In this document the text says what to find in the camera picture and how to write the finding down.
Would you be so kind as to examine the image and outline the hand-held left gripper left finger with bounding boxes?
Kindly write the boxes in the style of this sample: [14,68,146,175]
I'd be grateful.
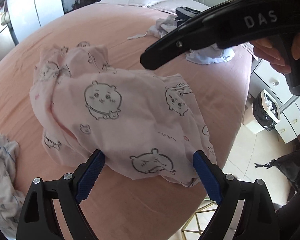
[16,149,106,240]

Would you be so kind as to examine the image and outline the gold wire frame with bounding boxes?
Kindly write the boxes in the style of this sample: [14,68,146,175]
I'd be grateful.
[181,196,217,240]

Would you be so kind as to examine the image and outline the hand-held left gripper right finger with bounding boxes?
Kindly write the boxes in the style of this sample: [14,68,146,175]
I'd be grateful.
[192,150,277,240]

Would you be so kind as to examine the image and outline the dark zippered cloth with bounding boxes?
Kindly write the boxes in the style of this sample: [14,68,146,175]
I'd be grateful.
[254,147,300,240]

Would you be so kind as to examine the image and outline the person's right hand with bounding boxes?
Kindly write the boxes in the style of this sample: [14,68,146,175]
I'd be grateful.
[253,31,300,75]

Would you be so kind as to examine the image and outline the silver fridge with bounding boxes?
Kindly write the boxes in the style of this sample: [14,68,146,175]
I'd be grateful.
[0,4,20,65]

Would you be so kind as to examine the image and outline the white crumpled garment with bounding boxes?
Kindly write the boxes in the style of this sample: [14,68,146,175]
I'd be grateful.
[127,17,236,65]

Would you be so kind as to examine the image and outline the cream hanging bag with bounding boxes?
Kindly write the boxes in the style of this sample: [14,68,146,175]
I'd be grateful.
[0,2,11,26]

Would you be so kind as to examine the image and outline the navy white-striped garment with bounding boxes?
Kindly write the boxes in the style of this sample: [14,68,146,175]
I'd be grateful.
[175,6,203,28]

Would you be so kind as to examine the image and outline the pink bed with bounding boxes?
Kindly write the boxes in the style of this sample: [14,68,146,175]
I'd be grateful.
[0,0,253,240]

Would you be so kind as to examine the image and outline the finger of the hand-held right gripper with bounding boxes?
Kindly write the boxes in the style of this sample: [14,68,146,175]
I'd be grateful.
[140,14,220,70]

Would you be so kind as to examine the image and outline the light blue cartoon pajama top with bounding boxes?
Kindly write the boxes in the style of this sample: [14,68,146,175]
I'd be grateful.
[0,133,25,230]

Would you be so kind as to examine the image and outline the white trash can black liner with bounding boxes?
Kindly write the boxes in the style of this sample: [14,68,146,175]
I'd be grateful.
[242,89,282,133]

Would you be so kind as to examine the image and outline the white drawer cabinet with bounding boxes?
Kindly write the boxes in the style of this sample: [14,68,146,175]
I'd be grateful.
[250,52,300,144]

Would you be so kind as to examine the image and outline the pink cartoon print pajama pants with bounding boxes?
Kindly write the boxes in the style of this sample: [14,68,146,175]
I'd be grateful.
[30,41,218,188]

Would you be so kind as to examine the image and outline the white wardrobe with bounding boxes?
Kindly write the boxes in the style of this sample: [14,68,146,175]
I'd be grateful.
[6,0,65,30]

